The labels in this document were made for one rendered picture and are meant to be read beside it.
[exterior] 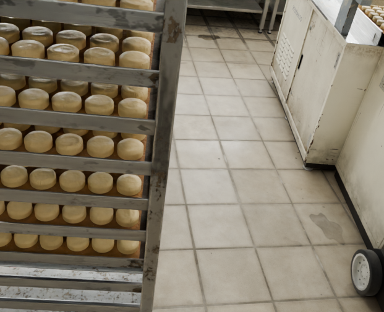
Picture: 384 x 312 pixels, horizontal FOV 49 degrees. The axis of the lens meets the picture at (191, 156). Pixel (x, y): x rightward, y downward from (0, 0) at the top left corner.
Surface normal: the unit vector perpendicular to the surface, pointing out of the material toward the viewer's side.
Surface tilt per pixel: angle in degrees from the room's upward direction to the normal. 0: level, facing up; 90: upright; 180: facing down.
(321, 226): 0
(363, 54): 90
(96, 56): 0
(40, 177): 0
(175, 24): 90
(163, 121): 90
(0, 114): 90
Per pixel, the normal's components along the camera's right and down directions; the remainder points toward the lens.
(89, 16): 0.03, 0.60
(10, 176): 0.12, -0.79
